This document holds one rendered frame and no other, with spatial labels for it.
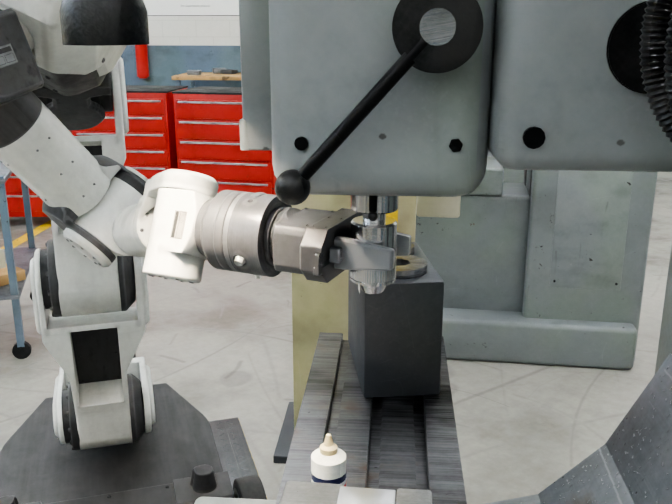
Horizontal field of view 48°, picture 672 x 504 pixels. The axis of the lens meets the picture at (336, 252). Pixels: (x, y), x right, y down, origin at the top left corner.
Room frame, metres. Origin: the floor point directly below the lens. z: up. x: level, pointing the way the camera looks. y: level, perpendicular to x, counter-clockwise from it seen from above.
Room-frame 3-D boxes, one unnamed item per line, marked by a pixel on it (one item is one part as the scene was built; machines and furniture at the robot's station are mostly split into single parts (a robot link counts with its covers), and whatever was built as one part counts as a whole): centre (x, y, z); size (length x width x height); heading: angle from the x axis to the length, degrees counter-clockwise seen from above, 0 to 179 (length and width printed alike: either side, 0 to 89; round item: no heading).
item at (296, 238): (0.78, 0.05, 1.24); 0.13 x 0.12 x 0.10; 157
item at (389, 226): (0.74, -0.04, 1.26); 0.05 x 0.05 x 0.01
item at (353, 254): (0.71, -0.03, 1.24); 0.06 x 0.02 x 0.03; 67
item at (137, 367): (1.48, 0.50, 0.68); 0.21 x 0.20 x 0.13; 17
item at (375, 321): (1.17, -0.09, 1.00); 0.22 x 0.12 x 0.20; 5
